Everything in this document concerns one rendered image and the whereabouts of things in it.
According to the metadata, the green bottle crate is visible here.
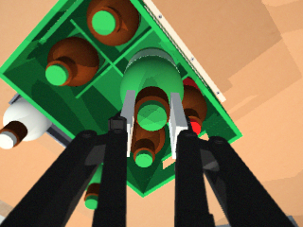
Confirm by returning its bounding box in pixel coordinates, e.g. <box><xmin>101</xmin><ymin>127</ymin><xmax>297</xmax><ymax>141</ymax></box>
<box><xmin>0</xmin><ymin>0</ymin><xmax>226</xmax><ymax>182</ymax></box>

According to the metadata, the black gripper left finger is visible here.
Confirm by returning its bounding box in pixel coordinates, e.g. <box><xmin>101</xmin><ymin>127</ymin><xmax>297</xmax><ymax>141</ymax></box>
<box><xmin>0</xmin><ymin>90</ymin><xmax>135</xmax><ymax>227</ymax></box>

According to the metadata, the brown bottle with red cap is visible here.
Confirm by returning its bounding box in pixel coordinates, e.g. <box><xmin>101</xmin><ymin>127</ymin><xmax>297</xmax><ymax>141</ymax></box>
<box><xmin>182</xmin><ymin>77</ymin><xmax>207</xmax><ymax>134</ymax></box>

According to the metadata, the grey rectangular tray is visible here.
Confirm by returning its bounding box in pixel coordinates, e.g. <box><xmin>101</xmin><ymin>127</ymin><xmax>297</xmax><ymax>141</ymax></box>
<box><xmin>9</xmin><ymin>93</ymin><xmax>72</xmax><ymax>148</ymax></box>

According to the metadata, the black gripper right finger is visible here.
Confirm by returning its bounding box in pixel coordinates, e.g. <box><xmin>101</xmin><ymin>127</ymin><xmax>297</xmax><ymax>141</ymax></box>
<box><xmin>169</xmin><ymin>93</ymin><xmax>295</xmax><ymax>227</ymax></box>

